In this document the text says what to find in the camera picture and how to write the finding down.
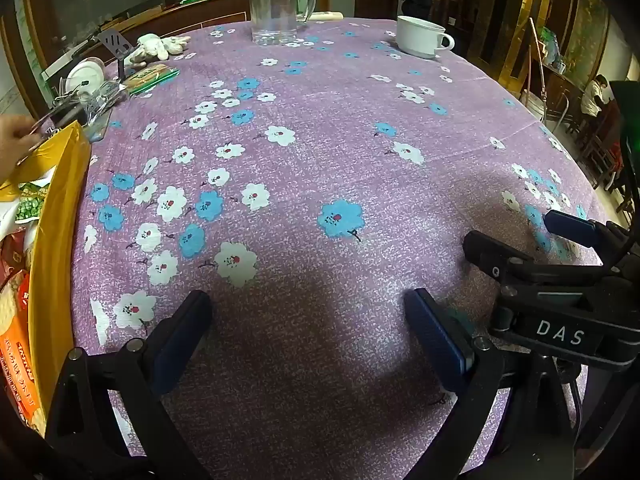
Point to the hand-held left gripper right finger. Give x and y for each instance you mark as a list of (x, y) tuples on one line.
[(440, 340)]

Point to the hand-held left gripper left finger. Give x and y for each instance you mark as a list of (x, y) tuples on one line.
[(175, 350)]

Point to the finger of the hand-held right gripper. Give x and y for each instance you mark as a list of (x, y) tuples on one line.
[(490, 252), (572, 227)]

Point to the yellow-edged white tray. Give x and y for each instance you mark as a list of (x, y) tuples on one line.
[(60, 240)]

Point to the orange cracker packet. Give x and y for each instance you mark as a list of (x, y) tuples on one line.
[(15, 320)]

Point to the green snack packet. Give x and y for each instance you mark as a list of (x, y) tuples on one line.
[(31, 205)]

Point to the wooden chair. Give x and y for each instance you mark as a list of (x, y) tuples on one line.
[(605, 150)]

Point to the white bucket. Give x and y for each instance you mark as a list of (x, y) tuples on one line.
[(532, 105)]

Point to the green white plastic bag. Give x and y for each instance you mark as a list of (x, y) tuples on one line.
[(551, 45)]

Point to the white ceramic cup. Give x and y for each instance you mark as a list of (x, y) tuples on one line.
[(415, 35)]

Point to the shiny metal tool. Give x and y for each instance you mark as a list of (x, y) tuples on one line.
[(75, 105)]

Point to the green flat packet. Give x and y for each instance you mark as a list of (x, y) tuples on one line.
[(150, 77)]

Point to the white work glove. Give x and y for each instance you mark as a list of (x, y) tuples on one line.
[(150, 47)]

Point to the black spatula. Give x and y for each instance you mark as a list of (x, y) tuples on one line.
[(112, 41)]

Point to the clear glass mug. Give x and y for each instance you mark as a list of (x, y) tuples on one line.
[(272, 10)]

